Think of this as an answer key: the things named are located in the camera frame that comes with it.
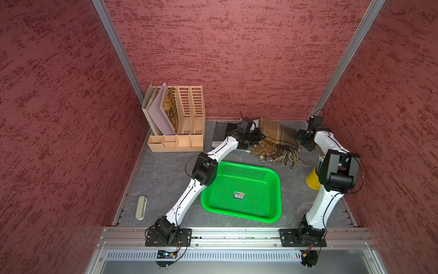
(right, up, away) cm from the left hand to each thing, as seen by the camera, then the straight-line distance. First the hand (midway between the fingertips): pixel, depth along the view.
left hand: (267, 138), depth 99 cm
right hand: (+20, -2, +1) cm, 20 cm away
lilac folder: (-63, +10, -4) cm, 63 cm away
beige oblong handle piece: (-65, -33, -19) cm, 76 cm away
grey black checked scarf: (-28, +6, +16) cm, 33 cm away
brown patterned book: (-58, +19, +7) cm, 62 cm away
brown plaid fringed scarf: (+9, -4, +2) cm, 10 cm away
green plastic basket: (-15, -28, -11) cm, 34 cm away
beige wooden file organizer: (-47, +26, +12) cm, 55 cm away
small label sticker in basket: (-18, -29, -13) cm, 37 cm away
